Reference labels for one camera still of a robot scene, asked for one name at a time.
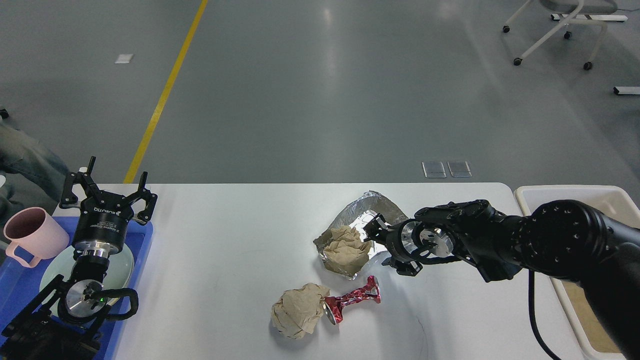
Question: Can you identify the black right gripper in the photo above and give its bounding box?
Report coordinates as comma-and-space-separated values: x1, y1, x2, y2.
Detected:
363, 213, 423, 277

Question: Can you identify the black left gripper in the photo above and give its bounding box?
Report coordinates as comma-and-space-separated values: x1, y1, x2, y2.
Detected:
59, 156, 158, 259

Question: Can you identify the aluminium foil tray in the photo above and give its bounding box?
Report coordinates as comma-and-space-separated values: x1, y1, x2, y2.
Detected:
313, 190, 409, 280

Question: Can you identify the light green plate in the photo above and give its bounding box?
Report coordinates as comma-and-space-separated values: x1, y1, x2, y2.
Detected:
39, 245, 135, 291

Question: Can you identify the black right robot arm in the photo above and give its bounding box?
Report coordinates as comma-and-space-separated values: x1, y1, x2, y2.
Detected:
363, 199, 640, 360

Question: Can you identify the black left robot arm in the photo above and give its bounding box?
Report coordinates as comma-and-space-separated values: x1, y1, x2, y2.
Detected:
1, 157, 158, 360

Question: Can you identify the crumpled brown paper in foil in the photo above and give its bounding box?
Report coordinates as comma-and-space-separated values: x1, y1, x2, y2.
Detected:
321, 225, 372, 278

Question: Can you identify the pink mug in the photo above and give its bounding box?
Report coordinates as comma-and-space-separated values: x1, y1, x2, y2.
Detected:
3, 207, 70, 269

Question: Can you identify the person in jeans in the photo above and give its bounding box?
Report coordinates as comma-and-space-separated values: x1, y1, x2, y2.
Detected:
0, 108, 71, 216

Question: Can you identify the crushed red can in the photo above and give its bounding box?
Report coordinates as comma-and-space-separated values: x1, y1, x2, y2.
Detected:
322, 275, 382, 326

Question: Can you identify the left floor socket plate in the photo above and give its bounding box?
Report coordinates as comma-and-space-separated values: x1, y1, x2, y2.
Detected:
422, 161, 448, 179

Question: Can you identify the floor socket plate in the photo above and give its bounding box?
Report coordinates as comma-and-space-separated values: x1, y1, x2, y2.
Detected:
446, 161, 473, 178
422, 161, 448, 179

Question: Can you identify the right floor socket plate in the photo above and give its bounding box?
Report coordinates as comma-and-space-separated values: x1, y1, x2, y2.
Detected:
446, 161, 473, 178

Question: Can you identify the crumpled brown paper ball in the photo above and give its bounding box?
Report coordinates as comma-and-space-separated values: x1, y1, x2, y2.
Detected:
270, 282, 330, 340

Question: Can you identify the white plastic bin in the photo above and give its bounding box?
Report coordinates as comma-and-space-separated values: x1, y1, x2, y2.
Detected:
514, 184, 640, 360

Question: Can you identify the white bar on floor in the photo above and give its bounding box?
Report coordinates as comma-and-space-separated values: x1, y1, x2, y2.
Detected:
613, 86, 640, 96

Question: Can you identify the white rolling chair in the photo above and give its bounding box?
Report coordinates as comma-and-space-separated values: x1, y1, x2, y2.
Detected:
512, 0, 628, 71

